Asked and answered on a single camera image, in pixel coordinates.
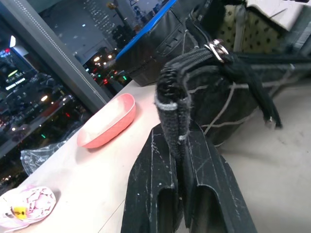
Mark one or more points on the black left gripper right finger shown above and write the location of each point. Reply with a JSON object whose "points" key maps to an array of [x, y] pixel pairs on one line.
{"points": [[213, 184]]}

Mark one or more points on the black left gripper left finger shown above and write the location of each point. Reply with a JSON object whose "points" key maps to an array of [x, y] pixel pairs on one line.
{"points": [[143, 184]]}

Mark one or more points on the black grid pouch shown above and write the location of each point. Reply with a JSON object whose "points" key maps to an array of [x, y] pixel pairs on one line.
{"points": [[213, 97]]}

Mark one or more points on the pink patterned pouch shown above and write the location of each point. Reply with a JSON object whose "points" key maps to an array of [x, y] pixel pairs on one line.
{"points": [[26, 206]]}

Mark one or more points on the pink oval plastic tray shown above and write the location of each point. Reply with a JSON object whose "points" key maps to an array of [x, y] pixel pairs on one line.
{"points": [[107, 121]]}

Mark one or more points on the clear plastic bag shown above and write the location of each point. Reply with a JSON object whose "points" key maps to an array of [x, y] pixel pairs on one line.
{"points": [[39, 155]]}

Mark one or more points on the black bin with blue rim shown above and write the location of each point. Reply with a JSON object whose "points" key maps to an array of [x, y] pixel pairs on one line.
{"points": [[155, 43]]}

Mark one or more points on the dotted beige fabric bag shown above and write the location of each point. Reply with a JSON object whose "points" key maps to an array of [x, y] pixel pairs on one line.
{"points": [[257, 34]]}

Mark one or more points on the white paper sheet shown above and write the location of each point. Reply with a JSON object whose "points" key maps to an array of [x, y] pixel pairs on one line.
{"points": [[274, 11]]}

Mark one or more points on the grey window frame post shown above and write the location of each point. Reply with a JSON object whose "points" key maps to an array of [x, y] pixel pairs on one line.
{"points": [[56, 51]]}

